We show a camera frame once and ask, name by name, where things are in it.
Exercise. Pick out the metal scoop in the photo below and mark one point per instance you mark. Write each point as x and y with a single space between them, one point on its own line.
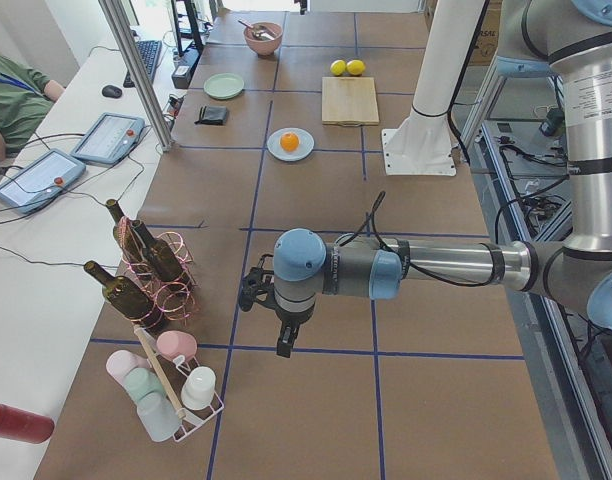
259 32

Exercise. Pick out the pale green cup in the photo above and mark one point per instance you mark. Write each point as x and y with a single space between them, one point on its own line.
140 382

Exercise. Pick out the light green plate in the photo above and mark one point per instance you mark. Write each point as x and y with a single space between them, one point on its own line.
224 86

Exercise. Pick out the orange mandarin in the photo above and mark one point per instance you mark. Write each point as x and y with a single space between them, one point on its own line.
289 141

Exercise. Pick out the white cup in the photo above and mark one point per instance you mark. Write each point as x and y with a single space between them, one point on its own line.
199 388

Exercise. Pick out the dark wine bottle upper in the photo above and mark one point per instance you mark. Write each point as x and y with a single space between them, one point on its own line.
159 255

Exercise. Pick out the pink bowl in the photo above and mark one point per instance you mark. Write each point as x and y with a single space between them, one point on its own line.
264 47

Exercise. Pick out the copper wire bottle rack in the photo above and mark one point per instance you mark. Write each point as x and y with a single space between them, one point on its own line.
175 299

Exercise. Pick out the lower yellow lemon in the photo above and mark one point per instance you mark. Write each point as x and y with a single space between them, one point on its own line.
338 67

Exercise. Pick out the upper yellow lemon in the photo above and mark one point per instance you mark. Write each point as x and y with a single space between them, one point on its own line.
355 67

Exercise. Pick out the black computer box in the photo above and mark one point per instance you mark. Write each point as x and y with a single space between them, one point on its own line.
184 68

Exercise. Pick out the red bottle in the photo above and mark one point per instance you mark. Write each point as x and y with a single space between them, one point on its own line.
25 426

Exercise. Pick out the bamboo cutting board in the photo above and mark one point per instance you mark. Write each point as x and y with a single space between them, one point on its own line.
349 101

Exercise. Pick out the near teach pendant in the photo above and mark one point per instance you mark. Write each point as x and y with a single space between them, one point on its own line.
36 185

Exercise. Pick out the black keyboard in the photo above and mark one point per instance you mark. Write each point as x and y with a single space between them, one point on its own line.
149 51

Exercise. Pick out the far teach pendant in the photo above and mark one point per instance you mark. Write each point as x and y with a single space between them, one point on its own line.
110 139

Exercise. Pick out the black computer mouse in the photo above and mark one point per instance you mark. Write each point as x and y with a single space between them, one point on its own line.
112 91

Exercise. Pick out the pink cup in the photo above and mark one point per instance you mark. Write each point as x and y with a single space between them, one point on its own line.
121 362
174 343

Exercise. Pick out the light blue cup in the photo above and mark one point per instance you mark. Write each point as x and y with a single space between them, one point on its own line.
158 416

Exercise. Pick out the person in green shirt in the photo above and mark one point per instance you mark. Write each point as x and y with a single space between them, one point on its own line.
26 97

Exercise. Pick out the aluminium frame post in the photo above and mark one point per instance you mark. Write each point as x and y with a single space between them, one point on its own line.
119 25

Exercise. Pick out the white wire rack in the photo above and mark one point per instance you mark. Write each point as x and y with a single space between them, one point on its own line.
195 419

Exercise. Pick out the light blue plate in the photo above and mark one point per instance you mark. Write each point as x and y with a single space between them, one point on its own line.
305 148

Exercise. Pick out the wooden rack handle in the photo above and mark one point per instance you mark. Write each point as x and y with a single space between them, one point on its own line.
147 344

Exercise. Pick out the grey folded cloth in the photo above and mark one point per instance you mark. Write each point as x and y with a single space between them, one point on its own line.
212 115

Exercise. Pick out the dark wine bottle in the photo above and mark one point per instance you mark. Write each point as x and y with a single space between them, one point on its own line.
128 298
159 255
122 233

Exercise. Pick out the yellow lemon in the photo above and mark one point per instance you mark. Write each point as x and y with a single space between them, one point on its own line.
338 67
355 67

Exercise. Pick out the dark wine bottle lower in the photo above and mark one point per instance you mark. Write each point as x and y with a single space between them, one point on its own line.
128 298

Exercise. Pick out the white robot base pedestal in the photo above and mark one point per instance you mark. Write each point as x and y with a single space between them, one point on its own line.
421 145

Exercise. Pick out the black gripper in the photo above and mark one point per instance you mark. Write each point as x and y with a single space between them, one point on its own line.
289 319

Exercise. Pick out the teach pendant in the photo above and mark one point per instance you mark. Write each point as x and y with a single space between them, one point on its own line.
36 185
110 139

